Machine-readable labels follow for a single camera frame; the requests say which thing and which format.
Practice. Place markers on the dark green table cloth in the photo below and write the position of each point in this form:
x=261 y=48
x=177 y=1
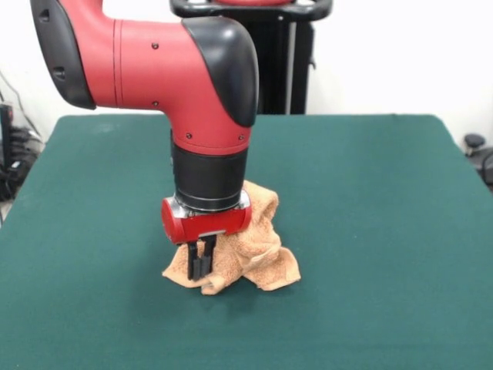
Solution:
x=366 y=212

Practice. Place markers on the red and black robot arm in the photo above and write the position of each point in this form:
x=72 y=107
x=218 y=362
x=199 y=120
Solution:
x=173 y=69

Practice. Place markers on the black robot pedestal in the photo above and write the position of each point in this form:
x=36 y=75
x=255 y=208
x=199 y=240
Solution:
x=281 y=69

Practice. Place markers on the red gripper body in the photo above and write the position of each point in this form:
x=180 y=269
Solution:
x=208 y=229

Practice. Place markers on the tan terry cloth towel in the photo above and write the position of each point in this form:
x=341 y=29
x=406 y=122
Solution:
x=262 y=250

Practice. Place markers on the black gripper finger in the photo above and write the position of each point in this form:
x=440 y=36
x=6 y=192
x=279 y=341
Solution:
x=207 y=262
x=194 y=266

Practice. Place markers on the black electronics box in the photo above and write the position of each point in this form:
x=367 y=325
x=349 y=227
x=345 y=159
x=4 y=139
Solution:
x=5 y=154

